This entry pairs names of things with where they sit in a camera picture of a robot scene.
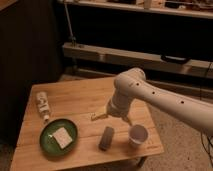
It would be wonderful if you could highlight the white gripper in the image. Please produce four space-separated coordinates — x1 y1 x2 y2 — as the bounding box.
91 98 132 126

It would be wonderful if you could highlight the grey eraser block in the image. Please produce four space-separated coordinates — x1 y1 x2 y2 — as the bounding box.
98 127 114 151

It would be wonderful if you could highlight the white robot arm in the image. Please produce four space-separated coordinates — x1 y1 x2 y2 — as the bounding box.
91 68 213 136

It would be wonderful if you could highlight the white paper cup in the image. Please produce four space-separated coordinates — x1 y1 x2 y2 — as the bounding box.
128 124 148 148

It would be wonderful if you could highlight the wooden table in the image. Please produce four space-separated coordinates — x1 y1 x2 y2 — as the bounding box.
10 78 164 171

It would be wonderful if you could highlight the white square sponge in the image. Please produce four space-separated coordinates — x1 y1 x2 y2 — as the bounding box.
53 127 73 149

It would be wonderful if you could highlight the green plate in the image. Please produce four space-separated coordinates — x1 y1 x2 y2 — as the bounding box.
39 119 78 157

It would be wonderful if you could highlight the long low bench shelf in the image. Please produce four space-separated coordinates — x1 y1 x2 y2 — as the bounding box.
62 41 213 80

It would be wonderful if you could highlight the white tube bottle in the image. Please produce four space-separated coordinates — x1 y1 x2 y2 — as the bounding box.
36 92 50 122

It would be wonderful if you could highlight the metal pole stand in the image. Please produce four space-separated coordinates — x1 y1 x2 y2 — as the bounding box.
63 0 83 47

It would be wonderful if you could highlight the black handle on shelf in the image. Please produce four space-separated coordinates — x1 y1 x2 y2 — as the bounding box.
161 55 190 64

